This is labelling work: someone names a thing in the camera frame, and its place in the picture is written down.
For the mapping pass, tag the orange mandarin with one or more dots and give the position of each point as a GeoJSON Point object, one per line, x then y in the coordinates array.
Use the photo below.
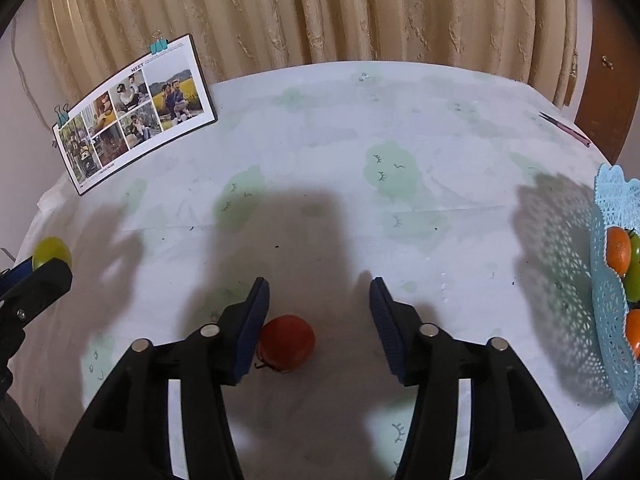
{"type": "Point", "coordinates": [634, 332]}
{"type": "Point", "coordinates": [619, 251]}

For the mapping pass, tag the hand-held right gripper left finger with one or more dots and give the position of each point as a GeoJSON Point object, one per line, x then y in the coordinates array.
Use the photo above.
{"type": "Point", "coordinates": [252, 330]}

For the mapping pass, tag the photo desk calendar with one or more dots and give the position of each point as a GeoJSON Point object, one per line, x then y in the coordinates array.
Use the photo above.
{"type": "Point", "coordinates": [135, 110]}

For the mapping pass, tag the yellow green round fruit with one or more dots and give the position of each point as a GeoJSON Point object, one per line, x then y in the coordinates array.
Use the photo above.
{"type": "Point", "coordinates": [50, 250]}

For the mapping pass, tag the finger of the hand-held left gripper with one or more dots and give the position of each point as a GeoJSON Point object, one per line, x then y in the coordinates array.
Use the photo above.
{"type": "Point", "coordinates": [42, 282]}
{"type": "Point", "coordinates": [12, 275]}

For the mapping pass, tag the light blue lattice fruit basket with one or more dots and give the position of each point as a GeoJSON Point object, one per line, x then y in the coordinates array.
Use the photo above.
{"type": "Point", "coordinates": [607, 310]}

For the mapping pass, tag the red tomato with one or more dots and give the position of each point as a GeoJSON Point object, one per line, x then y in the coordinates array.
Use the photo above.
{"type": "Point", "coordinates": [286, 342]}

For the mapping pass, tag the green lime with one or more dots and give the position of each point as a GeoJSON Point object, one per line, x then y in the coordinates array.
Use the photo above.
{"type": "Point", "coordinates": [634, 272]}

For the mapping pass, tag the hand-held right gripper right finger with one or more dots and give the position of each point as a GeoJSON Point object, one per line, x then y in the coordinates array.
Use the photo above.
{"type": "Point", "coordinates": [385, 330]}

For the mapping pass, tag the teal binder clip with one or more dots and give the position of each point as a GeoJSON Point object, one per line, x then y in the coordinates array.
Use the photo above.
{"type": "Point", "coordinates": [62, 115]}
{"type": "Point", "coordinates": [159, 46]}

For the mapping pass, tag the pink pen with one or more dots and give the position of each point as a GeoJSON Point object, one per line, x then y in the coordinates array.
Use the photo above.
{"type": "Point", "coordinates": [565, 128]}

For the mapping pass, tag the brown wooden door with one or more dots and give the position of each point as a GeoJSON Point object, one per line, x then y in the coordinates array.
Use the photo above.
{"type": "Point", "coordinates": [610, 85]}

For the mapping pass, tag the beige pleated curtain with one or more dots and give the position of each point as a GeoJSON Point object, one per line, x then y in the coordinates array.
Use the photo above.
{"type": "Point", "coordinates": [325, 10]}

